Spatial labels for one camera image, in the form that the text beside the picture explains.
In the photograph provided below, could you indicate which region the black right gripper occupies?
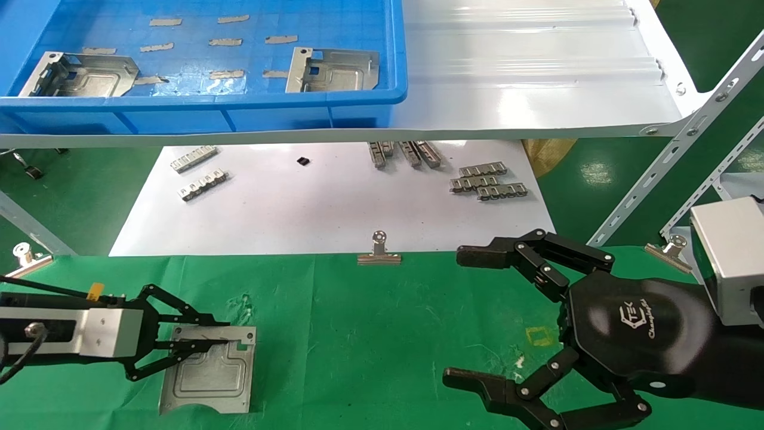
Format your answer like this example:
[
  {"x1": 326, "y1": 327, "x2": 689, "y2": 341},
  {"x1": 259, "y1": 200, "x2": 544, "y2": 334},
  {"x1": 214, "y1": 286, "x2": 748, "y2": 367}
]
[{"x1": 442, "y1": 229, "x2": 764, "y2": 430}]

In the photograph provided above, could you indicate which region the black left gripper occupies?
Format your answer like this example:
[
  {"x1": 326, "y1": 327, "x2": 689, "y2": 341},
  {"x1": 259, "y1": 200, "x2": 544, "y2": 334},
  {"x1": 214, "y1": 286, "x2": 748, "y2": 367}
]
[{"x1": 0, "y1": 284, "x2": 232, "y2": 383}]

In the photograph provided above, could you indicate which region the bent sheet metal bracket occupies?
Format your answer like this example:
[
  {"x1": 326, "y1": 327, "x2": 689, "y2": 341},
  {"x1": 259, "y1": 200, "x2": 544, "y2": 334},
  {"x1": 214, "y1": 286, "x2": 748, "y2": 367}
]
[
  {"x1": 285, "y1": 48, "x2": 380, "y2": 94},
  {"x1": 159, "y1": 325, "x2": 257, "y2": 416},
  {"x1": 19, "y1": 53, "x2": 140, "y2": 98}
]

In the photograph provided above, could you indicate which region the green table cloth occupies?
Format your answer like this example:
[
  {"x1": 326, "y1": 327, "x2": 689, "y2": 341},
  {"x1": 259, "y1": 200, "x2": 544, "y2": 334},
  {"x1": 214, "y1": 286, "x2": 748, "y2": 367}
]
[{"x1": 0, "y1": 246, "x2": 764, "y2": 430}]

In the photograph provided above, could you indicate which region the silver binder clip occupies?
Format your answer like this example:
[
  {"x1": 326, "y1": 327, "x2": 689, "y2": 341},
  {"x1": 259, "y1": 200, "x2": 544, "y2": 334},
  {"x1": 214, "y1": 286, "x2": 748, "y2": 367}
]
[
  {"x1": 0, "y1": 242, "x2": 53, "y2": 280},
  {"x1": 357, "y1": 231, "x2": 402, "y2": 266},
  {"x1": 645, "y1": 235, "x2": 694, "y2": 275}
]

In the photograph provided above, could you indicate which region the white flat board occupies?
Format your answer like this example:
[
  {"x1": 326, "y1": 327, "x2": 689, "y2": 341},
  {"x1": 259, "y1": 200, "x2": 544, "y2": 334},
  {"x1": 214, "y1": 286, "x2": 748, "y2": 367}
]
[{"x1": 109, "y1": 141, "x2": 557, "y2": 257}]

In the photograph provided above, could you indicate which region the brown woven sack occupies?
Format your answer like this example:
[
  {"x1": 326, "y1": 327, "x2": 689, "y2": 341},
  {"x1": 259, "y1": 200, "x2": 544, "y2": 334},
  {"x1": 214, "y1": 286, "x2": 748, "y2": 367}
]
[{"x1": 521, "y1": 139, "x2": 578, "y2": 180}]

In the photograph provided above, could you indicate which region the grey shelf leg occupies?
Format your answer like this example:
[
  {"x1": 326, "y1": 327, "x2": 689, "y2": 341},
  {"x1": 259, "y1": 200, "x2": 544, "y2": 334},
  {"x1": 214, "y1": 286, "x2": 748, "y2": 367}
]
[{"x1": 0, "y1": 190, "x2": 78, "y2": 257}]

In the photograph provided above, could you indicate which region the black caster wheel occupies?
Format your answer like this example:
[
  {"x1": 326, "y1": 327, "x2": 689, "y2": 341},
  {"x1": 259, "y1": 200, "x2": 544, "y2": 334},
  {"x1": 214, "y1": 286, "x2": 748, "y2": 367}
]
[{"x1": 12, "y1": 150, "x2": 45, "y2": 181}]

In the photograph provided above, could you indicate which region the white corrugated shelf board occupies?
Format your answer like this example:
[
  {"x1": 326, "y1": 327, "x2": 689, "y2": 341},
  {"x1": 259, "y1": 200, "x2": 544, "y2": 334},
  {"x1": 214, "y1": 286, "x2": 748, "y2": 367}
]
[{"x1": 0, "y1": 0, "x2": 711, "y2": 149}]

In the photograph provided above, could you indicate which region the white perforated angle bar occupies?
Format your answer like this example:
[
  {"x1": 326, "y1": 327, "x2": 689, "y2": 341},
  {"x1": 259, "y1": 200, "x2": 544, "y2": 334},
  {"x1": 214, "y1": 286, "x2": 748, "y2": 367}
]
[
  {"x1": 588, "y1": 30, "x2": 764, "y2": 247},
  {"x1": 660, "y1": 116, "x2": 764, "y2": 239}
]

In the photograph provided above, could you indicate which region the blue plastic bin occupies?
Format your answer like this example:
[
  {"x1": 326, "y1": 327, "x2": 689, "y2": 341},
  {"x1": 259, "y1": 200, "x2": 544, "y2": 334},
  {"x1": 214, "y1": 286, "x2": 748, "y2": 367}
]
[{"x1": 0, "y1": 0, "x2": 408, "y2": 135}]

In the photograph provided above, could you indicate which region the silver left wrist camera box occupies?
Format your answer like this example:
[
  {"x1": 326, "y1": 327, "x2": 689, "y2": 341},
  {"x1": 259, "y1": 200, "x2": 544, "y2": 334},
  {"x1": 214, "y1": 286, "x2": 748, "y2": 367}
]
[{"x1": 76, "y1": 306, "x2": 146, "y2": 361}]

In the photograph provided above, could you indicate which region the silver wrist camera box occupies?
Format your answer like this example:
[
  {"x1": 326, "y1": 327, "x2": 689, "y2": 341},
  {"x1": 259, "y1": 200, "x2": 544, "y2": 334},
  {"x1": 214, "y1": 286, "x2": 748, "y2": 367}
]
[
  {"x1": 76, "y1": 306, "x2": 146, "y2": 361},
  {"x1": 691, "y1": 197, "x2": 764, "y2": 327}
]

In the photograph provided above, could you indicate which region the black camera cable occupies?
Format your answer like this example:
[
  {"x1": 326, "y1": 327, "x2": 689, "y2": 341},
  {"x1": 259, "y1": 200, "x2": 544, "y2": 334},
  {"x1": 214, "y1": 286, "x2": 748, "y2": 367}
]
[
  {"x1": 0, "y1": 276, "x2": 126, "y2": 301},
  {"x1": 0, "y1": 325, "x2": 48, "y2": 384}
]

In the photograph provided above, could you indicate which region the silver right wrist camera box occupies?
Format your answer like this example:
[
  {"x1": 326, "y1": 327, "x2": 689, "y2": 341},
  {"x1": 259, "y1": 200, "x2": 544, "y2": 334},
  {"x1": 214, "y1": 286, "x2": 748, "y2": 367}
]
[{"x1": 691, "y1": 197, "x2": 764, "y2": 327}]

